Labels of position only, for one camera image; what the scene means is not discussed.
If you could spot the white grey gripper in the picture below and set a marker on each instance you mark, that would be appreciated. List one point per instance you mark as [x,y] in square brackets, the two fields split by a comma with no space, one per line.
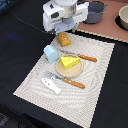
[63,15]

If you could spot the orange bread loaf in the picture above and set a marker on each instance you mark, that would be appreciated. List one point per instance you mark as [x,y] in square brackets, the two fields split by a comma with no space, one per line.
[63,39]

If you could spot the yellow cheese wedge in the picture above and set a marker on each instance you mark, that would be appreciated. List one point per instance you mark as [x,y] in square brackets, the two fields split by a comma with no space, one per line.
[68,62]

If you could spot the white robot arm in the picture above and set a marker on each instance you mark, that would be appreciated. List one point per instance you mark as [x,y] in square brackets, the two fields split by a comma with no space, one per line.
[63,15]

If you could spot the round wooden plate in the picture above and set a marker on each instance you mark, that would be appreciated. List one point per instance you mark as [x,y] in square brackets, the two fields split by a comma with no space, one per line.
[72,71]

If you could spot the woven beige placemat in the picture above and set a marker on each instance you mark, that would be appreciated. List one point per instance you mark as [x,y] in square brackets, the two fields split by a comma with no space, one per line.
[74,104]

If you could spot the beige bowl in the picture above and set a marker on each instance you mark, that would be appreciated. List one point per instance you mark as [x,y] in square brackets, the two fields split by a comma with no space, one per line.
[123,14]

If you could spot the grey two-handled pot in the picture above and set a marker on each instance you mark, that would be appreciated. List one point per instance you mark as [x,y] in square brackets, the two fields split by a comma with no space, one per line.
[95,12]

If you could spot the knife with orange handle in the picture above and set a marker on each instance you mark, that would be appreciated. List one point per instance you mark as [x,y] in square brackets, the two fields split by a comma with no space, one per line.
[80,56]

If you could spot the fork with orange handle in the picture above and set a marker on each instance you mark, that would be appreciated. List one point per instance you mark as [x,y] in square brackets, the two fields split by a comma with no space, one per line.
[54,76]

